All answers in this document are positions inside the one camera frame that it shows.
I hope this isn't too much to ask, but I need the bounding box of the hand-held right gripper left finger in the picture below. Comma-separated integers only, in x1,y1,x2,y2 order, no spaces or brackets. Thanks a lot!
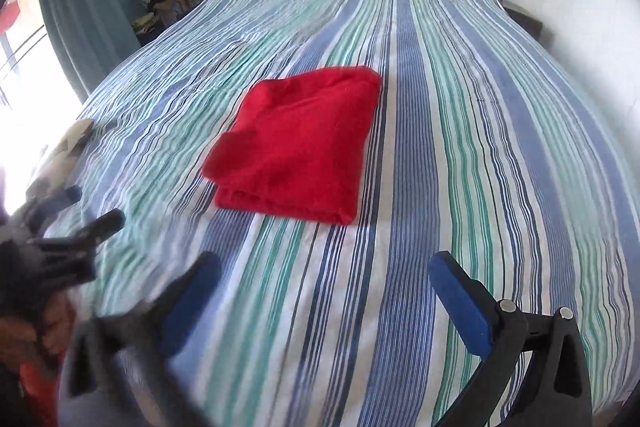
65,251,223,427

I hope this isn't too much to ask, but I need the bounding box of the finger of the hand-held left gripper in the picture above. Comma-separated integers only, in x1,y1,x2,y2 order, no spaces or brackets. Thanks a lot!
42,208,126,253
25,184,83,220

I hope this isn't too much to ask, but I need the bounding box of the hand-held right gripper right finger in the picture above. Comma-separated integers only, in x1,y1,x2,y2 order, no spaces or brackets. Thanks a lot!
429,251,593,427

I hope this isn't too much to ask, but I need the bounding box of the red knitted sweater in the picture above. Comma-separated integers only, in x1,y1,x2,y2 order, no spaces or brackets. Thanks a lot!
201,66,383,226

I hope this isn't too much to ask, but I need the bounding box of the beige patterned cushion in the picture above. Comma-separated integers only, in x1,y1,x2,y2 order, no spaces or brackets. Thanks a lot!
25,118,96,202

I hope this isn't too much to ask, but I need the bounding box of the striped bed sheet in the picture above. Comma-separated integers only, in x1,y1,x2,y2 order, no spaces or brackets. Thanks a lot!
45,0,640,427

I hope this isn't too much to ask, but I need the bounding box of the window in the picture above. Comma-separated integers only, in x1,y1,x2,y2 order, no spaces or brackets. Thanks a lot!
0,0,83,188

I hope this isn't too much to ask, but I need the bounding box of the red hanging decoration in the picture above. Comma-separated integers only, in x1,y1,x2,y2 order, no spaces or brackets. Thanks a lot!
0,2,21,32

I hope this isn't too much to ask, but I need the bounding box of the dark nightstand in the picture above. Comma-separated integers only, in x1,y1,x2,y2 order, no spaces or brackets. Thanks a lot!
502,2,543,45

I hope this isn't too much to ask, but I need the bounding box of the white wardrobe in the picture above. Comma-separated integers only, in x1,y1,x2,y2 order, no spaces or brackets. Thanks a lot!
545,0,640,208

